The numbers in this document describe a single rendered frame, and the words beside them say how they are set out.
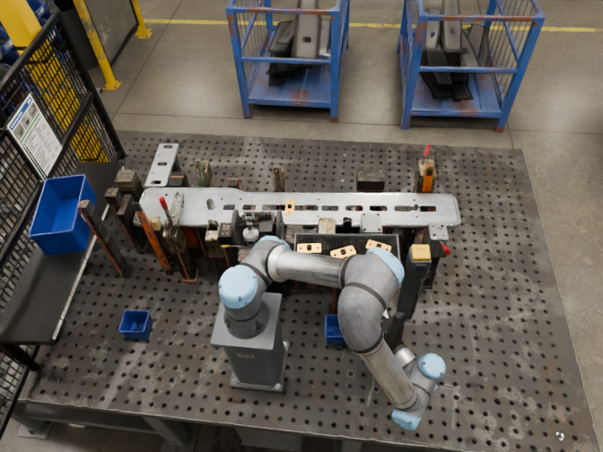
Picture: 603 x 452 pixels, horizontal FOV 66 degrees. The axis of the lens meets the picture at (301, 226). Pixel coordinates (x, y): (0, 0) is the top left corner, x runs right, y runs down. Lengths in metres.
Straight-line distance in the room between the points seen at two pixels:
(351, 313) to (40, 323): 1.18
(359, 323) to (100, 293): 1.45
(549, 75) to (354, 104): 1.79
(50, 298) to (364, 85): 3.27
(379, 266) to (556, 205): 2.60
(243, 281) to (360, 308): 0.41
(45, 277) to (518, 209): 2.14
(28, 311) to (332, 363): 1.15
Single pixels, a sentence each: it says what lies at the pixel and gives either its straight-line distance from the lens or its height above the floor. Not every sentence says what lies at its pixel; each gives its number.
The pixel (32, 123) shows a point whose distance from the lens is 2.16.
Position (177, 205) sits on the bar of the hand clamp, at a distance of 1.98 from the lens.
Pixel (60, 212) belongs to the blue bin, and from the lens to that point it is 2.22.
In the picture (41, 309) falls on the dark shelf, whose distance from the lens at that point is 1.95.
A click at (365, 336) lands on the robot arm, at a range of 1.14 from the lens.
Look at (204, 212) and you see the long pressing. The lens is 2.02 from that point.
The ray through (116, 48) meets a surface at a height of 0.21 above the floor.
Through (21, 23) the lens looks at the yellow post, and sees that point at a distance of 2.29.
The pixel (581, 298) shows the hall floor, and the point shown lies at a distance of 3.25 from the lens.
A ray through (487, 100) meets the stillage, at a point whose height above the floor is 0.16.
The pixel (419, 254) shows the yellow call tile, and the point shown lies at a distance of 1.65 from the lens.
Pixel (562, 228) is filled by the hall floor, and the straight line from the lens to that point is 3.54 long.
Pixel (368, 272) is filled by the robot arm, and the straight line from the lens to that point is 1.16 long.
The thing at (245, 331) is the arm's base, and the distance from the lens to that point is 1.51.
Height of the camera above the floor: 2.49
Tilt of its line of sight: 51 degrees down
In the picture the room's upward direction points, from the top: 4 degrees counter-clockwise
